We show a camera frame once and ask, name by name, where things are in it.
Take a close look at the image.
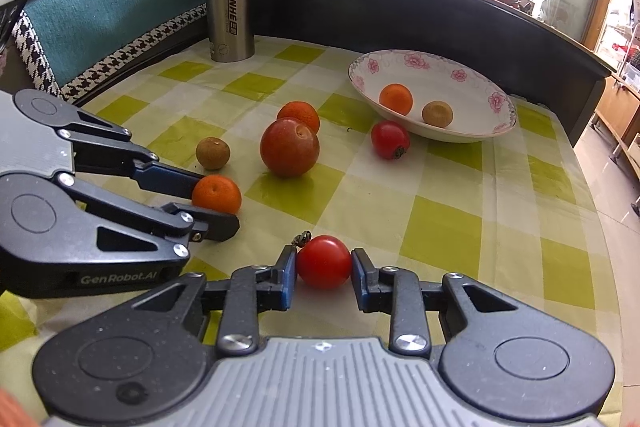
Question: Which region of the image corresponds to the brown kiwi fruit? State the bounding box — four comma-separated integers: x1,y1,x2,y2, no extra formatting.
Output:
195,136,231,170
421,101,454,128

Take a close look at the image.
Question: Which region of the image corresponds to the orange tangerine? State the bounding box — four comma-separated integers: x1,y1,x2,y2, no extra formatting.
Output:
277,101,320,133
191,174,242,215
378,83,413,116

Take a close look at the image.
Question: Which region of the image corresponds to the large red apple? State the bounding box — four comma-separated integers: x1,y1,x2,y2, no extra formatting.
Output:
259,118,320,178

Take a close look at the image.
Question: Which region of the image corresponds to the red cherry tomato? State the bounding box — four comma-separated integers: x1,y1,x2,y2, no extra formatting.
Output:
370,120,410,160
293,231,352,291

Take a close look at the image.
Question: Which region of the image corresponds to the teal sofa blanket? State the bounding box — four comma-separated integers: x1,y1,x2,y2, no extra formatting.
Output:
14,0,206,100

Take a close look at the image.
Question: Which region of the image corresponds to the white floral bowl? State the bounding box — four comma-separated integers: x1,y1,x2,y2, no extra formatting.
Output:
348,50,518,143

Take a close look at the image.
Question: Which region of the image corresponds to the wooden tv cabinet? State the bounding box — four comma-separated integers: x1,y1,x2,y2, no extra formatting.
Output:
591,75,639,162

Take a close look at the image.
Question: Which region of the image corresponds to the dark coffee table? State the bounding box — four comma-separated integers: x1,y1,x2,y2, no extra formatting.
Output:
248,0,613,143

